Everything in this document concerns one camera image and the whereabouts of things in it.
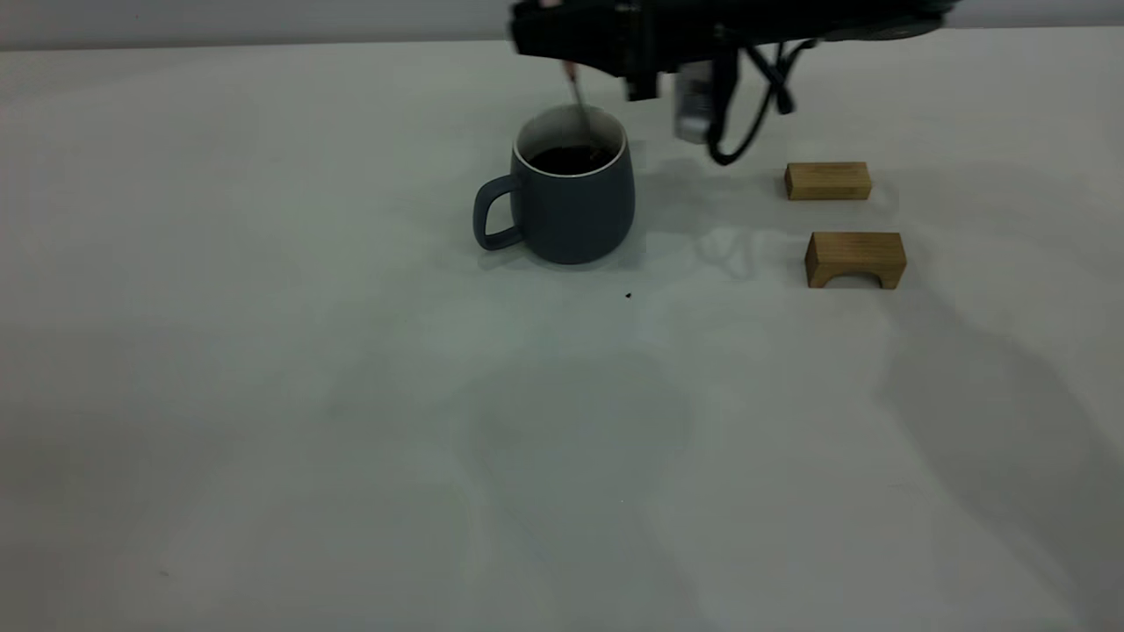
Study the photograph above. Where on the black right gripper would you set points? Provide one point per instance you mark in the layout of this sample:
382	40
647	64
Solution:
676	35

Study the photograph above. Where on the grey ceramic coffee cup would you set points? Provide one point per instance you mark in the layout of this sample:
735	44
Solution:
575	215

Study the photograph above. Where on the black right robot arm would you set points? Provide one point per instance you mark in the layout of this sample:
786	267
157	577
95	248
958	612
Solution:
834	17

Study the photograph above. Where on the flat wooden block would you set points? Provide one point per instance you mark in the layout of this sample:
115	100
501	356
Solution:
825	181

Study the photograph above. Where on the arched wooden block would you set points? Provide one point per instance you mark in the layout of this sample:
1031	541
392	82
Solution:
856	250

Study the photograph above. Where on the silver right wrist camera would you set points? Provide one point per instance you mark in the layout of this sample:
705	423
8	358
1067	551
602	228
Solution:
694	105

